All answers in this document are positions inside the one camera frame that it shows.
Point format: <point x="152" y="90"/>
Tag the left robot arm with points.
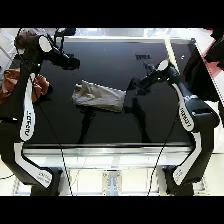
<point x="28" y="116"/>

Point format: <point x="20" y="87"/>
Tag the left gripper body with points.
<point x="70" y="62"/>

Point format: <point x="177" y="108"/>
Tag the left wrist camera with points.
<point x="65" y="33"/>

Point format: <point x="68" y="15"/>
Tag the dark brown garment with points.
<point x="25" y="38"/>

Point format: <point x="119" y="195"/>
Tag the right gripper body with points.
<point x="137" y="84"/>

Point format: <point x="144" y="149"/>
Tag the black garment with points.
<point x="216" y="50"/>
<point x="200" y="76"/>

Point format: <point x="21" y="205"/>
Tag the silver frame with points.
<point x="113" y="160"/>

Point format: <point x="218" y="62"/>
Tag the grey garment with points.
<point x="100" y="96"/>

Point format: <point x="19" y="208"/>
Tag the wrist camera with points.
<point x="65" y="33"/>
<point x="149" y="68"/>

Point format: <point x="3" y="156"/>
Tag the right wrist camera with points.
<point x="149" y="68"/>

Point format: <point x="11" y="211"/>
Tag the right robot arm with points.
<point x="191" y="116"/>

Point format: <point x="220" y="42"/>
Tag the rust brown garment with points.
<point x="10" y="83"/>

